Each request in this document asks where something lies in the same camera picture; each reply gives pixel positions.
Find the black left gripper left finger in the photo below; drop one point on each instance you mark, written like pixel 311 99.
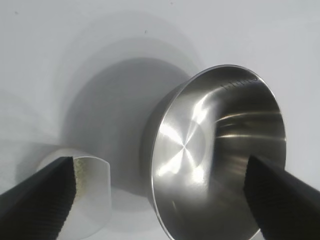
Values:
pixel 37 207

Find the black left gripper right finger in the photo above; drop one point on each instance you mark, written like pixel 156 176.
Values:
pixel 287 207

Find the white uncooked rice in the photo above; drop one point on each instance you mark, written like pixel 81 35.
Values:
pixel 80 172

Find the translucent plastic measuring cup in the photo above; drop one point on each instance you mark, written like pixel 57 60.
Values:
pixel 97 187

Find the stainless steel mixing bowl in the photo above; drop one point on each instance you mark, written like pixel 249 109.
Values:
pixel 190 150

